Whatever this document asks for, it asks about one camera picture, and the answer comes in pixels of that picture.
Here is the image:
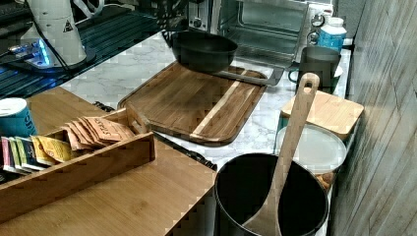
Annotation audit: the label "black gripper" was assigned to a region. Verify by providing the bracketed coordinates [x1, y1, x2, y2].
[154, 0, 191, 47]

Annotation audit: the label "black bowl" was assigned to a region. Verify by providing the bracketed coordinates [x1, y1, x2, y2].
[166, 31, 238, 74]

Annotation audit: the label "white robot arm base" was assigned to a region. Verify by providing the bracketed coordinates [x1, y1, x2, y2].
[8, 0, 94, 71]

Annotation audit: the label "black dish drying mat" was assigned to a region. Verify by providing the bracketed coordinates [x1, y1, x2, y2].
[0, 6, 171, 99]

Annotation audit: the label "stainless steel toaster oven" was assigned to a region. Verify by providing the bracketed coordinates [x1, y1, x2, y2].
[186, 0, 337, 86]

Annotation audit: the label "wooden cutting board tray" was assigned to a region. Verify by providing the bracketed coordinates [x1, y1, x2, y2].
[118, 62, 266, 146]

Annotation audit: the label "orange tea bags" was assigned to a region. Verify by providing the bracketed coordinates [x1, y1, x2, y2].
[62, 117, 135, 150]

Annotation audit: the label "dark grey cup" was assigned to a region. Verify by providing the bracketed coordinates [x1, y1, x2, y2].
[297, 46, 340, 93]

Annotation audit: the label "white supplement bottle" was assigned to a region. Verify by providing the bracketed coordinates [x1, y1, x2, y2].
[317, 17, 346, 52]

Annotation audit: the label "teal canister with wooden lid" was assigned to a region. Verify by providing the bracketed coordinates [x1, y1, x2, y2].
[274, 89, 365, 155]

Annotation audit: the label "black utensil holder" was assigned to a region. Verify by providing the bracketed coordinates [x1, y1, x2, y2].
[213, 152, 329, 236]

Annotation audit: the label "yellow tea bag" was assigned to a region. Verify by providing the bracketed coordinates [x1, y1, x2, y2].
[30, 136, 73, 166]

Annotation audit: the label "wooden drawer box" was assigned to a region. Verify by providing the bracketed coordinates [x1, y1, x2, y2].
[0, 86, 218, 236]

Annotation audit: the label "blue salt can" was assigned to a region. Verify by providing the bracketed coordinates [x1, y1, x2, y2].
[0, 97, 37, 138]

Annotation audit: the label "glass jar with white lid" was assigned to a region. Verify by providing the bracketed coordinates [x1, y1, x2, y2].
[293, 125, 347, 191]

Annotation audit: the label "green tea bags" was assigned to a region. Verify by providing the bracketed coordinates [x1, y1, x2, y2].
[1, 137, 43, 175]

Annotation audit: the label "wooden spoon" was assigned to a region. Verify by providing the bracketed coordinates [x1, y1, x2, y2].
[243, 73, 320, 236]

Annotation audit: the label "wooden tea bag organizer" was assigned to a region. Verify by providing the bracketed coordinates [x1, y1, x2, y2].
[0, 106, 155, 222]

